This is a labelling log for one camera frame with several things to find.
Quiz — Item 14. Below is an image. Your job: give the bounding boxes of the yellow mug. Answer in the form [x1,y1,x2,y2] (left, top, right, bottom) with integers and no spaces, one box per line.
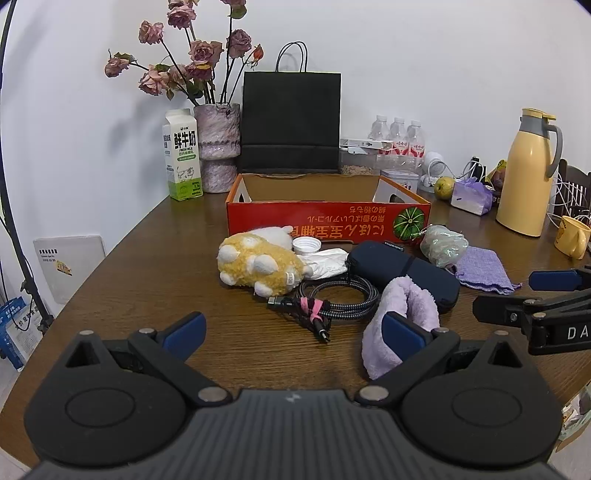
[554,215,591,259]

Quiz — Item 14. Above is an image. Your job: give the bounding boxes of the navy zip case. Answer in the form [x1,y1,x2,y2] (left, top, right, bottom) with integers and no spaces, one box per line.
[345,240,461,315]

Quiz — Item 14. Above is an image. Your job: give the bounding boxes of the green apple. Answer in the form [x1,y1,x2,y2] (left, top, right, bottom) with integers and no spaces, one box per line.
[433,176,458,200]

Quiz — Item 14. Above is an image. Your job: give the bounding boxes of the yellow plush toy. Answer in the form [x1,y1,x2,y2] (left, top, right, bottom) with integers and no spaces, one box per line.
[217,224,312,297]

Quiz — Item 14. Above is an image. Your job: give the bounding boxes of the white board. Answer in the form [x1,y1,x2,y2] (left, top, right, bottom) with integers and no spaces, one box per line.
[33,235,106,305]

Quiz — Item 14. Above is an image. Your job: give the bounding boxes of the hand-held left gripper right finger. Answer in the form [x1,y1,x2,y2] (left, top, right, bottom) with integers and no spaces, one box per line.
[355,311,527,409]

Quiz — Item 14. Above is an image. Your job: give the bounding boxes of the black paper bag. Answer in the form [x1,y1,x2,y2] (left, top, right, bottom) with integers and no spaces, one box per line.
[238,41,342,175]

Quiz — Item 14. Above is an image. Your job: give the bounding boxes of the dark wooden chair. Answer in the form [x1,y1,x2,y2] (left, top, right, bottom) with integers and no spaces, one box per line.
[556,159,591,222]

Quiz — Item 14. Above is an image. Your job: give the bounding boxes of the white cloth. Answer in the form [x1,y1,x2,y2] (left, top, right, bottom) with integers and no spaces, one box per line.
[302,248,350,280]

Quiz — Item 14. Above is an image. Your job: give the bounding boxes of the clear plastic bag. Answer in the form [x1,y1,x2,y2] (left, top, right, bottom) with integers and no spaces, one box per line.
[419,224,469,268]

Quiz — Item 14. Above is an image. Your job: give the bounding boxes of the white cables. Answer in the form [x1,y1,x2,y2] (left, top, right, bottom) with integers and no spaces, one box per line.
[547,171,591,227]

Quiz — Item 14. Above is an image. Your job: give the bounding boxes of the black light stand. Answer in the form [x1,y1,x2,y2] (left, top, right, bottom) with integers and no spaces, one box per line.
[0,0,56,361]

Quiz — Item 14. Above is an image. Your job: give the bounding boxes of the purple fluffy towel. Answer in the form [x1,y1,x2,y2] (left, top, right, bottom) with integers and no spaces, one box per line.
[361,275,441,380]

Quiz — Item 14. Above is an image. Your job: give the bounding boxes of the small printed tin box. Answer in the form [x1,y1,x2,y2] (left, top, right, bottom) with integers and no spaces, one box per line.
[379,168,421,195]

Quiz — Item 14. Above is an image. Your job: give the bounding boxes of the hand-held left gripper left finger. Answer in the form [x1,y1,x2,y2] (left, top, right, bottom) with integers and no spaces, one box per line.
[65,312,232,408]

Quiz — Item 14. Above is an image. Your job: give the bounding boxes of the dried pink rose bouquet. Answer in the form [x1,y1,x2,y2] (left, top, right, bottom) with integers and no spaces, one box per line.
[104,0,265,104]

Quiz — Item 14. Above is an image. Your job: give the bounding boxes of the small white fan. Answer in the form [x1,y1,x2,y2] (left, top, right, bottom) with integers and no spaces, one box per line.
[421,151,448,188]

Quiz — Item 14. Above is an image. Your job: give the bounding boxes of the clear water bottle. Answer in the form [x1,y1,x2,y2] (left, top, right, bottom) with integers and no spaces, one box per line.
[369,115,391,143]
[388,117,409,174]
[406,120,426,175]

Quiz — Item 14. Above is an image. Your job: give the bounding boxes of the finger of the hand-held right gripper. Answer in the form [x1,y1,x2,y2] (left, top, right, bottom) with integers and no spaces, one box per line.
[529,265,591,291]
[473,295,546,328]

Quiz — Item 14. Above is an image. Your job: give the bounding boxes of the white green milk carton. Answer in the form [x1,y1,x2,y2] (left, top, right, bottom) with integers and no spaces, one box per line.
[161,108,204,201]

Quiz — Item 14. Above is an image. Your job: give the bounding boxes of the mottled purple vase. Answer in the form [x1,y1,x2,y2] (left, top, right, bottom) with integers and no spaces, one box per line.
[193,103,242,193]

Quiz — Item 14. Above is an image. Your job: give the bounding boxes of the colourful snack bag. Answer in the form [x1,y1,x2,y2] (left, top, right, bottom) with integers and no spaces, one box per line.
[487,159,507,192]

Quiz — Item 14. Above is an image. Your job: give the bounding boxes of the purple knitted cloth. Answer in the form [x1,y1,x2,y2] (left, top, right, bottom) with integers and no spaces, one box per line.
[455,247,522,295]

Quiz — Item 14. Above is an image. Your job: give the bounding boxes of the clear container of seeds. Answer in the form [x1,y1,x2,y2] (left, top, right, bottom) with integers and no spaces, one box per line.
[339,148,378,176]

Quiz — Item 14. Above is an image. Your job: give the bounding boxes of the orange cardboard box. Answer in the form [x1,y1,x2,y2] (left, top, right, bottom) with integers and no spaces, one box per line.
[225,173,432,243]

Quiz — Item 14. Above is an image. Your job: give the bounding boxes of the purple tissue pack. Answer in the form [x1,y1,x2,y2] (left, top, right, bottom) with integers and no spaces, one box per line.
[450,178,494,217]

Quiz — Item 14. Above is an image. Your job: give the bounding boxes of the braided cable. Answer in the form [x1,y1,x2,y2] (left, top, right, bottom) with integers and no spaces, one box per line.
[267,277,380,343]

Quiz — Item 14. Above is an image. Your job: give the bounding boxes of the yellow thermos jug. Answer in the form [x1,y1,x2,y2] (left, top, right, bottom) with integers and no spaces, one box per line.
[496,107,564,238]

